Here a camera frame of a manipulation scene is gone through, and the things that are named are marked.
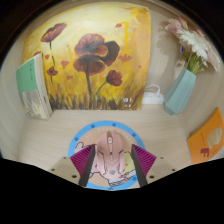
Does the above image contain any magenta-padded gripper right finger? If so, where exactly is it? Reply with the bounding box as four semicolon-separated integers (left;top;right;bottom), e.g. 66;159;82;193
130;143;178;188

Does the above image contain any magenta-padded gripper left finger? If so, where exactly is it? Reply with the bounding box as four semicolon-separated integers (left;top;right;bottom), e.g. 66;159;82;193
48;143;97;188

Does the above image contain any white power strip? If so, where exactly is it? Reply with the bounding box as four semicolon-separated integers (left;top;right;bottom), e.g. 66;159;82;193
142;92;166;106

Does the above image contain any round blue-rimmed cartoon mouse pad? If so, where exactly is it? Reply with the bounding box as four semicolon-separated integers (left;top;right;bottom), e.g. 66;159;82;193
67;120;147;191

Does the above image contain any yellow poppy flower painting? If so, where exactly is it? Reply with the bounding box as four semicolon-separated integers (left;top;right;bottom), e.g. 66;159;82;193
21;2;152;111

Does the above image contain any pale teal faceted vase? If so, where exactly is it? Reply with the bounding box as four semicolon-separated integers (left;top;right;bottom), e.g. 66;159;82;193
163;67;197;116

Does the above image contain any white cable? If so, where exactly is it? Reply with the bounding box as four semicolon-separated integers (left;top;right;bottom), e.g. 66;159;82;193
143;84;163;96

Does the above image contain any orange book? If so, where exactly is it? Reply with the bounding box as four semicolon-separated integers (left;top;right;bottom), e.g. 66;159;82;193
186;107;224;165

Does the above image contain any green and white book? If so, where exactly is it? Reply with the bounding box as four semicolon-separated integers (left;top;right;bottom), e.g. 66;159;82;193
15;52;54;121

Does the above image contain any pink computer mouse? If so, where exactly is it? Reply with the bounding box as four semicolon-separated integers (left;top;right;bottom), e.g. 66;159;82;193
94;130;128;179

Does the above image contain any white and pink flower bouquet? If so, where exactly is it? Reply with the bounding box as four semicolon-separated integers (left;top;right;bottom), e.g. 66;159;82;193
164;15;222;75

